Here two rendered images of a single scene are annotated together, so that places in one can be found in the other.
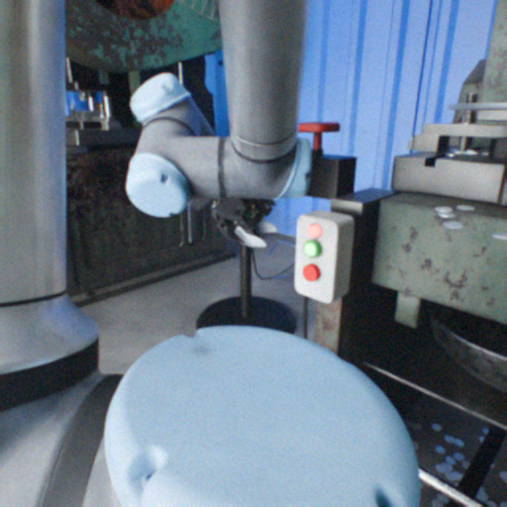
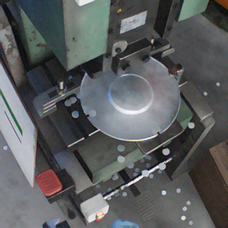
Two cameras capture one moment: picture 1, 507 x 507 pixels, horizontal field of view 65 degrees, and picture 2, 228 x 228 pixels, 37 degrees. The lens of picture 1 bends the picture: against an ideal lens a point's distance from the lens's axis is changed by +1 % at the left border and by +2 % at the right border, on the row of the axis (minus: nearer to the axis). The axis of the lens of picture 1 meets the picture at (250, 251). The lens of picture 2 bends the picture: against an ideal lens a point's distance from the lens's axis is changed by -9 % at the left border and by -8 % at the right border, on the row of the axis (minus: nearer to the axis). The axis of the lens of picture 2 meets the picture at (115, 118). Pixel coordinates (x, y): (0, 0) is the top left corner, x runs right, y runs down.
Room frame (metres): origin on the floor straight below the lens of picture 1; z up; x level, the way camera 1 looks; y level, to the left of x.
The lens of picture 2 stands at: (0.56, 0.09, 1.69)
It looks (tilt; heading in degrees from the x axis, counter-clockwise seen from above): 65 degrees down; 276
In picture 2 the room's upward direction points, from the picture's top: 9 degrees clockwise
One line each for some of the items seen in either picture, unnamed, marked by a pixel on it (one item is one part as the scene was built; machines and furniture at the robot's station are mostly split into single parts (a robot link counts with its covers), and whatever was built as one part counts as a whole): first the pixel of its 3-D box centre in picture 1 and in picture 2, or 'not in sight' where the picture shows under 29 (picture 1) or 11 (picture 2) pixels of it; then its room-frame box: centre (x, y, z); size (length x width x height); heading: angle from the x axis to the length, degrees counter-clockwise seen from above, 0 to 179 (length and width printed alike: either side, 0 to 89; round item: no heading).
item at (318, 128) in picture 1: (317, 145); (50, 184); (0.73, -0.12, 0.72); 0.07 x 0.06 x 0.08; 136
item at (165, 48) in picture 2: not in sight; (151, 46); (0.55, -0.64, 0.76); 0.17 x 0.06 x 0.10; 46
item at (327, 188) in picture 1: (322, 204); (59, 190); (0.72, -0.13, 0.62); 0.10 x 0.06 x 0.20; 46
